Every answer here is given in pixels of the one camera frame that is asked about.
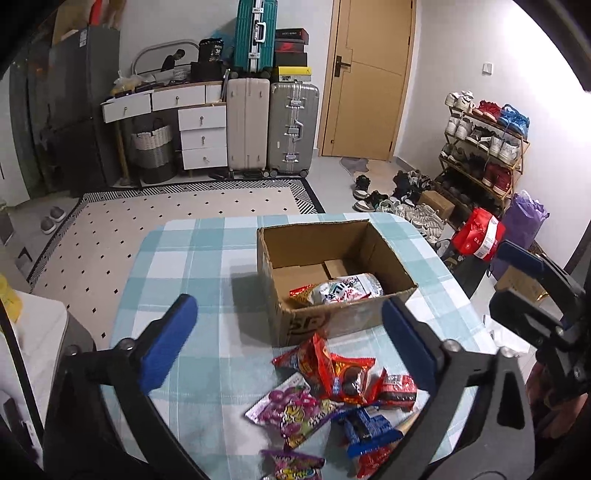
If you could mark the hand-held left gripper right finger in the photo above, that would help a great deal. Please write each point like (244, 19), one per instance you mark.
(408, 339)

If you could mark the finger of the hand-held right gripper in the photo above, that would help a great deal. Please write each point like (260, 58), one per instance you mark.
(521, 258)
(521, 318)

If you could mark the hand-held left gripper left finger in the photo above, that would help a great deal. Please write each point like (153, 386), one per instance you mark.
(168, 337)

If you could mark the red black snack packet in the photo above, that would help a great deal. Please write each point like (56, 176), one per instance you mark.
(399, 392)

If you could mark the blue snack packet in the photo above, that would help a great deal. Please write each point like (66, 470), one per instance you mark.
(364, 429)

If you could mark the purple snack packet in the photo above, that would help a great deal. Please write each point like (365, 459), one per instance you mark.
(291, 466)
(281, 406)

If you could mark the printed cardboard box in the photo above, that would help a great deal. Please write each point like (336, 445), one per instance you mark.
(521, 286)

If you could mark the purple bag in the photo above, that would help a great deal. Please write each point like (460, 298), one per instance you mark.
(521, 221)

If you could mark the red shopping bag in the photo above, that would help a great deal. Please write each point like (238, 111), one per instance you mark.
(475, 235)

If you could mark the red cookie snack packet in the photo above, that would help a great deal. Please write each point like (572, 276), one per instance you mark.
(341, 374)

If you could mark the silver white snack packet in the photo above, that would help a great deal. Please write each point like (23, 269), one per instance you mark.
(346, 288)

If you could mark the rows of shelved shoes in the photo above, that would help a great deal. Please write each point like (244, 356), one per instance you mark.
(501, 177)

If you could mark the gold shoe rack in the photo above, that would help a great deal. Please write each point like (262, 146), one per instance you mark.
(519, 166)

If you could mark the small brown cardboard box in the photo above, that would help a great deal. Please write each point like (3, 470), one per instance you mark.
(436, 205)

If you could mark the patterned rug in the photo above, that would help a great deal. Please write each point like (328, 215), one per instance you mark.
(138, 230)

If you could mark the pile of sneakers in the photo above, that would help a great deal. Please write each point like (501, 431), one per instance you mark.
(415, 214)

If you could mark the red yellow snack packet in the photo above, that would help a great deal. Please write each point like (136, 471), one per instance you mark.
(302, 294)

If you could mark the white upholstered seat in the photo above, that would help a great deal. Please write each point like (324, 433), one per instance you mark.
(32, 332)

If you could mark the yellow bag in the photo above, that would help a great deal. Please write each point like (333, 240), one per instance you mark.
(10, 300)

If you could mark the grey slipper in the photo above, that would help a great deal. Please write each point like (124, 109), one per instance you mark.
(49, 225)
(57, 213)

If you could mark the grey door mat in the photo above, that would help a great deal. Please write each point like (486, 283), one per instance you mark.
(353, 165)

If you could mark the woven laundry basket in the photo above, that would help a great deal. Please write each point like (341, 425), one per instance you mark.
(150, 147)

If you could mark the white drawer dresser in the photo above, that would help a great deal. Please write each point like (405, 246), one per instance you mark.
(201, 138)

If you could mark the beige suitcase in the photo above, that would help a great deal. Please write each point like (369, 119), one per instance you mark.
(247, 129)

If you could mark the wooden door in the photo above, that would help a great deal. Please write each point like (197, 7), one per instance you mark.
(364, 92)

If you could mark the silver suitcase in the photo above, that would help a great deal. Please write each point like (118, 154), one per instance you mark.
(291, 129)

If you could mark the dark grey wardrobe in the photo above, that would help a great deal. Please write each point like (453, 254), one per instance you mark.
(69, 115)

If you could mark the translucent plastic bag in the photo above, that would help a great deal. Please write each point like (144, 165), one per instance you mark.
(125, 83)

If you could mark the small white basket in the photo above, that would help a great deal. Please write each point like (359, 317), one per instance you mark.
(182, 75)

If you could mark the black storage bag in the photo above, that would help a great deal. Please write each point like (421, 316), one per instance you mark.
(207, 71)

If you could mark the arched mirror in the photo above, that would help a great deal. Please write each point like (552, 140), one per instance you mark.
(161, 57)

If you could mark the yellow black shoe box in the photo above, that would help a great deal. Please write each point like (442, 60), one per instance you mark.
(291, 74)

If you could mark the black printed bag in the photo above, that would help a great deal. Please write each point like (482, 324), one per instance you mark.
(211, 50)

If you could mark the teal suitcase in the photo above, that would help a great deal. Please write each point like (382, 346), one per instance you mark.
(254, 37)

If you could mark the red black shoe box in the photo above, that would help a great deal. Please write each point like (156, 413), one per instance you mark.
(290, 46)

